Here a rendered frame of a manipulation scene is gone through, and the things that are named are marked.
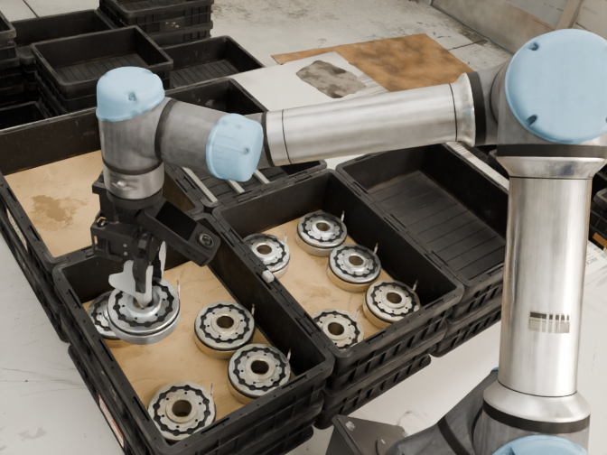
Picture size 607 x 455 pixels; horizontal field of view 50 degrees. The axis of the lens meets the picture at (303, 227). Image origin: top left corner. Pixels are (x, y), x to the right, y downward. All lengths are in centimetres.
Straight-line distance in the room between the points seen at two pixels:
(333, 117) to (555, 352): 39
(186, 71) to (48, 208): 145
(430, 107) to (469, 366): 69
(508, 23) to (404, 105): 354
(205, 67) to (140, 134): 203
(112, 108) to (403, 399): 80
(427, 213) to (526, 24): 291
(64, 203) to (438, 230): 79
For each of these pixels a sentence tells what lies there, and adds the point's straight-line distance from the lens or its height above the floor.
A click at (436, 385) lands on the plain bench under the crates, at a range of 133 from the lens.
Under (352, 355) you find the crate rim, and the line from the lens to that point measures 103.
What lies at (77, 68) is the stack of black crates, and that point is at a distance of 253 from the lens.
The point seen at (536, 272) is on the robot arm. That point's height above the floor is 128.
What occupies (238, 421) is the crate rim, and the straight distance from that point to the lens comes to 95.
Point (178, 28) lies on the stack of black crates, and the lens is 282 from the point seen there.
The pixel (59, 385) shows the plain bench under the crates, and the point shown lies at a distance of 127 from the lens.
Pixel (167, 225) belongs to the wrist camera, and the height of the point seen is 115.
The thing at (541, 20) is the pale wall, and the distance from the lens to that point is 423.
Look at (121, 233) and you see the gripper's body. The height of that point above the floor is 113.
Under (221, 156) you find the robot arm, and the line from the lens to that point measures 74.
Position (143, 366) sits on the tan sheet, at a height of 83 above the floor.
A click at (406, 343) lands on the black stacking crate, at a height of 84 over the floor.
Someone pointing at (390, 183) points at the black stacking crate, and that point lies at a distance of 153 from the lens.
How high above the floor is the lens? 174
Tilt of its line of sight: 42 degrees down
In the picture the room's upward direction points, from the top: 11 degrees clockwise
